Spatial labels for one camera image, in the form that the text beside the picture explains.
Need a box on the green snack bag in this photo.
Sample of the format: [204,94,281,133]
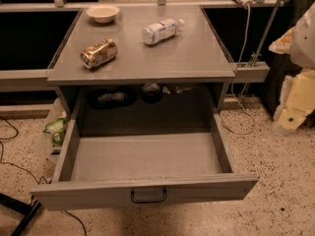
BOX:
[43,118,67,147]

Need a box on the grey top drawer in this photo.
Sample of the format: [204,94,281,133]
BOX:
[30,88,259,212]

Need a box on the crushed gold soda can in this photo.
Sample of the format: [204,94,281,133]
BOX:
[80,38,118,69]

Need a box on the clear plastic bin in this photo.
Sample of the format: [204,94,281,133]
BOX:
[37,99,68,163]

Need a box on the black drawer handle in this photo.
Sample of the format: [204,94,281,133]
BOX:
[130,190,167,205]

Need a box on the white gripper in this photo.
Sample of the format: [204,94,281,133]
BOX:
[269,3,315,136]

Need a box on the black floor cable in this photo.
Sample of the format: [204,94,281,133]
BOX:
[0,115,89,236]

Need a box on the black stand leg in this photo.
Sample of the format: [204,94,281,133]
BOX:
[0,193,41,236]

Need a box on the metal diagonal rod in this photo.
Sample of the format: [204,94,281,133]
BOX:
[238,0,289,100]

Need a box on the dark cabinet at right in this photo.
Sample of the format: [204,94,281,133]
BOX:
[260,0,315,116]

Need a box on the beige ceramic bowl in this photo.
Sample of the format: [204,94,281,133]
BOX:
[86,5,120,24]

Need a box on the clear plastic water bottle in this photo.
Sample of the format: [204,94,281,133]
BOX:
[142,19,185,46]

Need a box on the grey cabinet counter top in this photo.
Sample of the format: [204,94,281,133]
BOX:
[48,4,234,86]

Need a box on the white power cable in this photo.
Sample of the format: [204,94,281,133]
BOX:
[219,3,258,137]

